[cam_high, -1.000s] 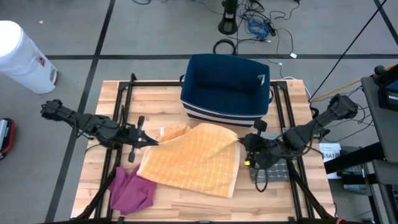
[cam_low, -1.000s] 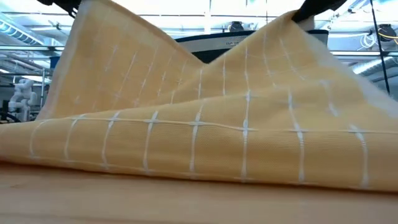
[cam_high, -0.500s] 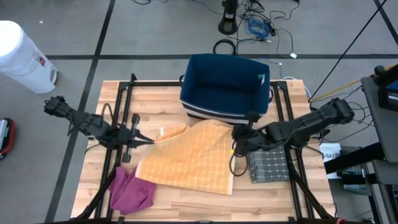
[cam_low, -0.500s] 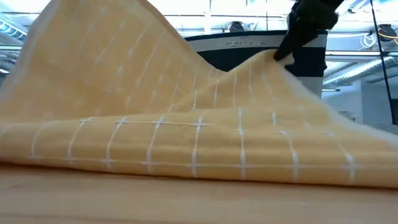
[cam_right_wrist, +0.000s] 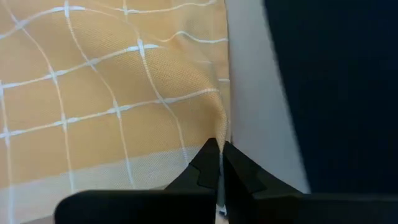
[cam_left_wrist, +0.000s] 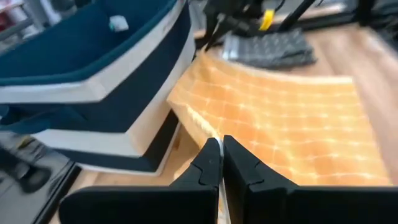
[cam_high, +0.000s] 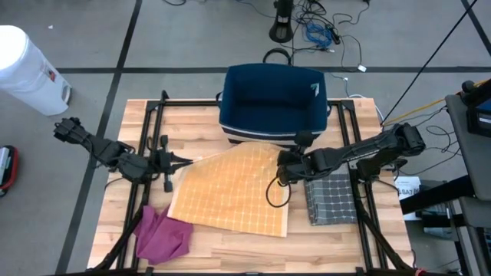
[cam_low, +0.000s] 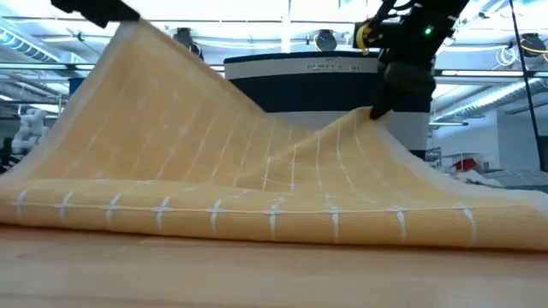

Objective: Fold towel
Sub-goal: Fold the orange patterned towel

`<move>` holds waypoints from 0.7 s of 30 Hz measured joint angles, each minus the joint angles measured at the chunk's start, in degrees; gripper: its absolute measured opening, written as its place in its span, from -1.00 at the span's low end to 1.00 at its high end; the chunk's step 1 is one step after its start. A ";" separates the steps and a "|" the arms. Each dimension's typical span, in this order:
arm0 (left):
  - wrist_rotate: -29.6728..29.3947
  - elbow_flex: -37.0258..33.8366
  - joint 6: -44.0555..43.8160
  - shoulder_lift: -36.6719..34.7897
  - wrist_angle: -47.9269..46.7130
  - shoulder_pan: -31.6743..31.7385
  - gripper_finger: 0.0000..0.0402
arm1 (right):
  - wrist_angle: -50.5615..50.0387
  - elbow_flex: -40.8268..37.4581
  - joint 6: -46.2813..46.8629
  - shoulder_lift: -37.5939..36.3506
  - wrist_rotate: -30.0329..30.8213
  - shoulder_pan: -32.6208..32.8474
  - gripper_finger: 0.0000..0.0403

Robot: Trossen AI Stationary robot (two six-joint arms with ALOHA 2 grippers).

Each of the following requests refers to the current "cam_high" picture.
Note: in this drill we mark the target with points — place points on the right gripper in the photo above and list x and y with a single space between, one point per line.
324 161

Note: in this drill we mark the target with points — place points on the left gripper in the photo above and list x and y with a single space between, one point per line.
140 168

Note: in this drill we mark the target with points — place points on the navy white striped basket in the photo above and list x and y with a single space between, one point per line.
268 111

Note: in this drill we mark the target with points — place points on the grey checked towel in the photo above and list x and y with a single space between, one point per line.
331 199

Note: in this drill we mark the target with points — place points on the orange checked towel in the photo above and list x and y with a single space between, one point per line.
230 188

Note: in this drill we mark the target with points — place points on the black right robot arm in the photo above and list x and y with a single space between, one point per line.
364 147

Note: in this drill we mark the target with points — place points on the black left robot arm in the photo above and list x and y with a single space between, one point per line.
103 147

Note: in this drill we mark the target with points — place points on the magenta towel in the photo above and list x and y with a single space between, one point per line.
163 237

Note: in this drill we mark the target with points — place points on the white power adapter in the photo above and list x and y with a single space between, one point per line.
361 68

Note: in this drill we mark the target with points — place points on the white printed paper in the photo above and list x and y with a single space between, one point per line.
406 188

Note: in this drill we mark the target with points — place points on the black stand base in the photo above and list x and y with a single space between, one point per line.
281 32

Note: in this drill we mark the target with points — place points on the black beam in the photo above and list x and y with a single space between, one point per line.
433 195

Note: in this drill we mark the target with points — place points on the red black device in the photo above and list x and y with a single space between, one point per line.
9 172

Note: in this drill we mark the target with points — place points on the thin black pole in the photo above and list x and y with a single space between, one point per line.
430 61

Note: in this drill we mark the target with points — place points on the white trash can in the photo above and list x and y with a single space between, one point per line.
27 73

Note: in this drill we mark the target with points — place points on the grey side table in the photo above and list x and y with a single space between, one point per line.
468 153

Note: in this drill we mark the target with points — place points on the black electronic device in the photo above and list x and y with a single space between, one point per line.
479 119

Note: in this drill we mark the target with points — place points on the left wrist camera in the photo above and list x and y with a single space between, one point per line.
159 163

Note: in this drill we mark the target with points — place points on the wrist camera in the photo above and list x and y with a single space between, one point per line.
159 163
308 161

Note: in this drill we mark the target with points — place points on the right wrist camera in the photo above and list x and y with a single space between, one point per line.
308 161

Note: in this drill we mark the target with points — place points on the grey metal bracket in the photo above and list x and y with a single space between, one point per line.
352 166

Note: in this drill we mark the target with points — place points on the black metal table frame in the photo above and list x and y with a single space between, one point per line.
155 104

